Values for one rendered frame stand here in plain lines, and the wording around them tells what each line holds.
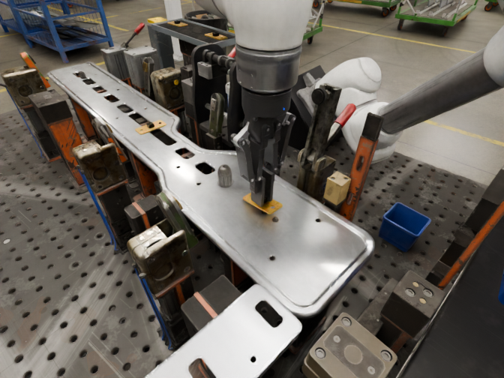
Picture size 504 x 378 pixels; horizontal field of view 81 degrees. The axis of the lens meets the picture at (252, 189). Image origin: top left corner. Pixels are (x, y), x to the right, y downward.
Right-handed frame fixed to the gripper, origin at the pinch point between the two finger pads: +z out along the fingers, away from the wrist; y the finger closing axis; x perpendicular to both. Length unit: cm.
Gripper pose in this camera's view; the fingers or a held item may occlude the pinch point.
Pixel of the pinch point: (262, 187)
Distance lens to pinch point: 57.3
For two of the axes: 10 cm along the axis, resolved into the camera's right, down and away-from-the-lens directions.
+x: 6.8, 4.9, -5.5
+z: -0.1, 7.5, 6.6
